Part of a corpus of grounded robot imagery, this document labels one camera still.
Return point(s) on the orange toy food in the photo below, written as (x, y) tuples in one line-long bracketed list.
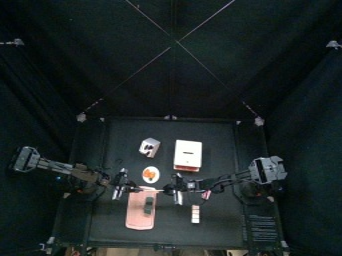
[(150, 173)]

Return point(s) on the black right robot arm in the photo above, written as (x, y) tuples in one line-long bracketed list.
[(268, 170)]

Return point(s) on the dark toy sushi roll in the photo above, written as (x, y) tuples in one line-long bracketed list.
[(149, 205)]

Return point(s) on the small pink red toy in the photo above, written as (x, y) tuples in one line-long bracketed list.
[(206, 194)]

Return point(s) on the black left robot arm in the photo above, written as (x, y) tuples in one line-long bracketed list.
[(58, 165)]

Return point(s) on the white segmented block strip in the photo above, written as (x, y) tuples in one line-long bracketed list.
[(196, 214)]

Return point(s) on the white box with red base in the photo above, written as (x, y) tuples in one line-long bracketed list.
[(188, 155)]

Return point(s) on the grey white toy box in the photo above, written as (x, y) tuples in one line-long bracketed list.
[(150, 147)]

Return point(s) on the grey frame corner bracket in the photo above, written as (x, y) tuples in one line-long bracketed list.
[(333, 44), (81, 117), (17, 42), (170, 117), (260, 121)]

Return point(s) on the pink cutting board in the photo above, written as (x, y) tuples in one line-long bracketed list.
[(141, 213)]

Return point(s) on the small white round plate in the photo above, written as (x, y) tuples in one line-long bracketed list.
[(152, 174)]

